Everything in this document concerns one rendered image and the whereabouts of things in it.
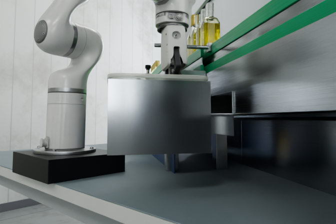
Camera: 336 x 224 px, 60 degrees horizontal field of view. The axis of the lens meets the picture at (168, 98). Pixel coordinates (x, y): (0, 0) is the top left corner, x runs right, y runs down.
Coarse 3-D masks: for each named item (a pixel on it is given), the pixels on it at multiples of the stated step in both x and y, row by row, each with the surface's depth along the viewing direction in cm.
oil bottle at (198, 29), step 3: (198, 24) 104; (198, 27) 103; (198, 30) 103; (195, 33) 107; (198, 33) 103; (195, 36) 106; (198, 36) 103; (195, 39) 106; (198, 39) 103; (195, 42) 106; (198, 42) 103
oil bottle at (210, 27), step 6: (204, 18) 98; (210, 18) 97; (216, 18) 98; (204, 24) 97; (210, 24) 97; (216, 24) 97; (204, 30) 96; (210, 30) 97; (216, 30) 97; (204, 36) 96; (210, 36) 96; (216, 36) 97; (204, 42) 96
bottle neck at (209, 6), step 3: (207, 3) 99; (210, 3) 99; (213, 3) 99; (207, 6) 99; (210, 6) 99; (213, 6) 99; (207, 9) 99; (210, 9) 98; (213, 9) 99; (207, 12) 99; (210, 12) 98; (213, 12) 99; (207, 15) 99; (210, 15) 98; (213, 15) 99
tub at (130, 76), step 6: (114, 78) 61; (120, 78) 61; (126, 78) 61; (132, 78) 61; (138, 78) 61; (144, 78) 62; (150, 78) 62; (156, 78) 62; (162, 78) 62; (168, 78) 63; (174, 78) 63; (180, 78) 62; (186, 78) 63; (192, 78) 63; (198, 78) 63; (204, 78) 64
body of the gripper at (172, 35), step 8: (168, 24) 69; (176, 24) 69; (160, 32) 74; (168, 32) 68; (176, 32) 69; (184, 32) 69; (168, 40) 68; (176, 40) 68; (184, 40) 68; (168, 48) 67; (184, 48) 68; (168, 56) 67; (184, 56) 68; (168, 64) 68; (184, 64) 70
